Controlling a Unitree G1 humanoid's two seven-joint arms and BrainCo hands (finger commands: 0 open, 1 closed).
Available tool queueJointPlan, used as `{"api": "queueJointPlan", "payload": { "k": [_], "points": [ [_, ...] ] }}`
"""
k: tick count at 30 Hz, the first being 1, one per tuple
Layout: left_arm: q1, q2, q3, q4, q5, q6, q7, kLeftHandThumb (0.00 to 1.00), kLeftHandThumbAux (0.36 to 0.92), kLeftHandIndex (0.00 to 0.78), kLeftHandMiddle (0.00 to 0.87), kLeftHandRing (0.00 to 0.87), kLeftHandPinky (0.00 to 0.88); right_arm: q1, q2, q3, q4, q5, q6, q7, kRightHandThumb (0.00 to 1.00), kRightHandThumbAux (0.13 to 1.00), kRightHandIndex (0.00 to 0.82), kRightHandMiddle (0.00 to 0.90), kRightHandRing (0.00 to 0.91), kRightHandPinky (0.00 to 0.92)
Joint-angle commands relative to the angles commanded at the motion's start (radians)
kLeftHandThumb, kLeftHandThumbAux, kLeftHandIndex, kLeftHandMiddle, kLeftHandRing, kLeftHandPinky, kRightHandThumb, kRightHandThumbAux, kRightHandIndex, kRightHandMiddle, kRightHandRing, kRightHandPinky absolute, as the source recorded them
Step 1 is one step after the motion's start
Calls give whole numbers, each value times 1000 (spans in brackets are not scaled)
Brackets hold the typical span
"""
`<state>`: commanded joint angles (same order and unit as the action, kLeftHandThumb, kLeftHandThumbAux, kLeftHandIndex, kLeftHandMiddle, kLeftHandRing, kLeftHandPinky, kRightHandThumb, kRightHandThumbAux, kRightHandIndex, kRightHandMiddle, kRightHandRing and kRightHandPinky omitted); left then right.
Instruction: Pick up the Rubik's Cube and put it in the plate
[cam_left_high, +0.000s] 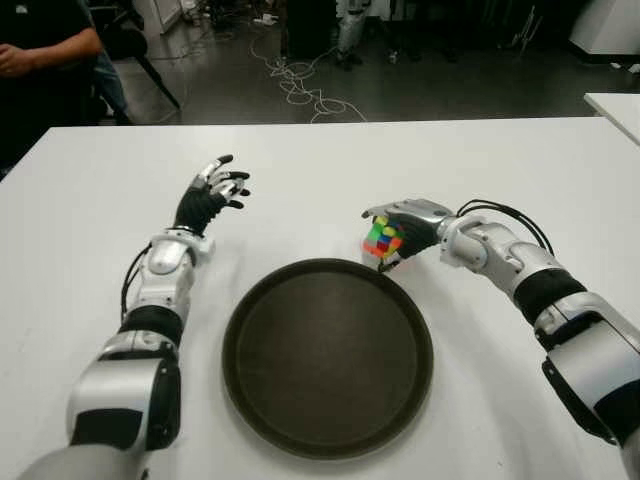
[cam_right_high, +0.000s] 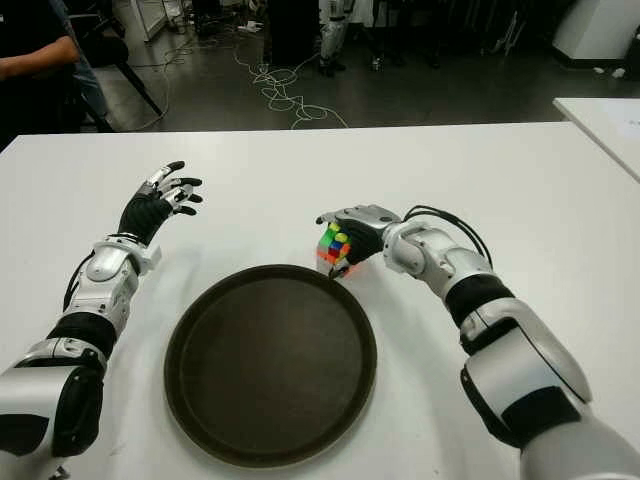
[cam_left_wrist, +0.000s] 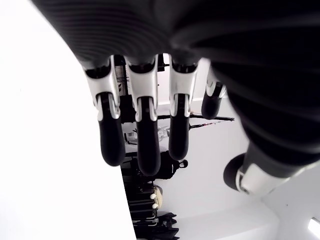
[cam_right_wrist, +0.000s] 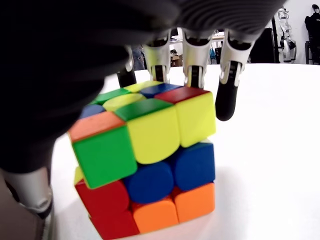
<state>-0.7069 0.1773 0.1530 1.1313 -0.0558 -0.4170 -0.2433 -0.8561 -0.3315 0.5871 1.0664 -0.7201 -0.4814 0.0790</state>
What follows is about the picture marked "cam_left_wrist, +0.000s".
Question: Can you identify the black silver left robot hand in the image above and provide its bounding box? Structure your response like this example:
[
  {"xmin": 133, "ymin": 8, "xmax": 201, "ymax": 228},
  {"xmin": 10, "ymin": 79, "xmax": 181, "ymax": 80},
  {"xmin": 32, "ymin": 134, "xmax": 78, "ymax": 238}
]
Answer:
[{"xmin": 31, "ymin": 0, "xmax": 320, "ymax": 197}]

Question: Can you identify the person in black hoodie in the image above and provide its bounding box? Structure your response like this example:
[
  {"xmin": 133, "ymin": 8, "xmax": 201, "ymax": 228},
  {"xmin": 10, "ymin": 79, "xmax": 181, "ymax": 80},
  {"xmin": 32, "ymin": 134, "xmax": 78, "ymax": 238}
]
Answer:
[{"xmin": 156, "ymin": 151, "xmax": 189, "ymax": 180}]

